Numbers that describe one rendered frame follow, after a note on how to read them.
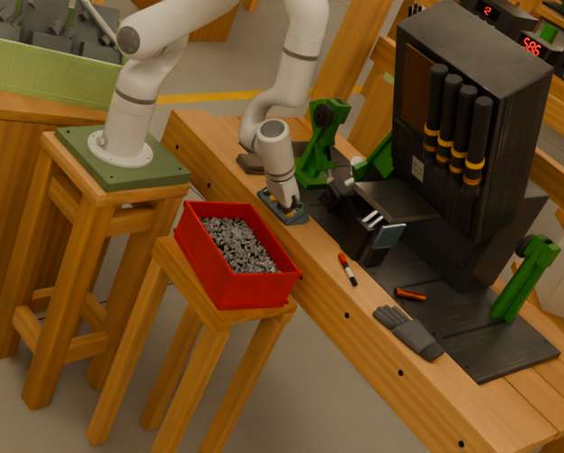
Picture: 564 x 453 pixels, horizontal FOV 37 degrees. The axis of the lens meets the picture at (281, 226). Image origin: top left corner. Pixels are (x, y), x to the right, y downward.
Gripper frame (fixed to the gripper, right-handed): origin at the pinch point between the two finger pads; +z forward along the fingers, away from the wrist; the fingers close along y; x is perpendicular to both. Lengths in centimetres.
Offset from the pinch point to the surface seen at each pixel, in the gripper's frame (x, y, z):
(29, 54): -34, -86, -21
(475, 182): 29, 43, -26
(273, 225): -4.7, -1.1, 5.7
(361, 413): 8, 15, 122
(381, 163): 29.7, 5.7, -1.1
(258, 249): -15.2, 8.5, -2.0
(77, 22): -11, -106, -9
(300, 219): 2.5, 2.2, 5.9
